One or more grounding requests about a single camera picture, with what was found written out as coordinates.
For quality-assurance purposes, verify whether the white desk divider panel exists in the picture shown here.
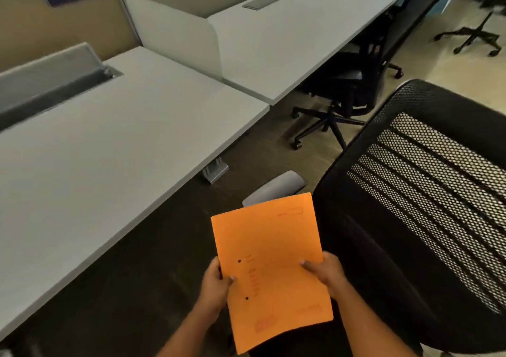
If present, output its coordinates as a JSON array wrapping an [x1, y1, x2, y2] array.
[[126, 0, 223, 80]]

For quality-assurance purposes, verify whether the black mesh office chair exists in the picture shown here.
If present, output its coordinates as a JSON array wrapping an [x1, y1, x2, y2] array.
[[312, 79, 506, 357]]

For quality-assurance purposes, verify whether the person's left forearm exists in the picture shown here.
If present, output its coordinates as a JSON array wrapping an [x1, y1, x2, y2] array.
[[156, 307, 220, 357]]

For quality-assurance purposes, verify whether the black chair base with casters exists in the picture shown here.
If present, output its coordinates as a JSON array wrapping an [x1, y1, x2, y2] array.
[[434, 11, 503, 57]]

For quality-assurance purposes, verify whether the person's left hand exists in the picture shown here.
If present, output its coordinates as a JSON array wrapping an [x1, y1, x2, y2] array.
[[197, 256, 237, 322]]

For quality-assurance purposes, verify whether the grey desk leg foot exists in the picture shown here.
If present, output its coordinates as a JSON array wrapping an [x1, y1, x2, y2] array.
[[201, 158, 230, 184], [242, 170, 308, 208]]

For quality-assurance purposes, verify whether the orange paper folder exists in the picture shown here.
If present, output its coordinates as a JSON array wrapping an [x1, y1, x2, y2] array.
[[211, 192, 334, 355]]

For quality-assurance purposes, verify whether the person's right forearm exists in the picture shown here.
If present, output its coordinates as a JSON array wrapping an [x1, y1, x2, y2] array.
[[334, 279, 419, 357]]

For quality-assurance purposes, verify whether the white office desk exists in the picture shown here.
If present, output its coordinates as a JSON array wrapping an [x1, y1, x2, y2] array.
[[0, 45, 270, 339], [207, 0, 425, 106]]

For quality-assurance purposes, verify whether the tan partition panel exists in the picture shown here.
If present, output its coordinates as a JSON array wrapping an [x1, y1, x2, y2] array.
[[0, 0, 139, 73]]

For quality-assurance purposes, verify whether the person's right hand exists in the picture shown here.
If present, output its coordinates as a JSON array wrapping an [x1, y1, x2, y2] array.
[[300, 251, 352, 300]]

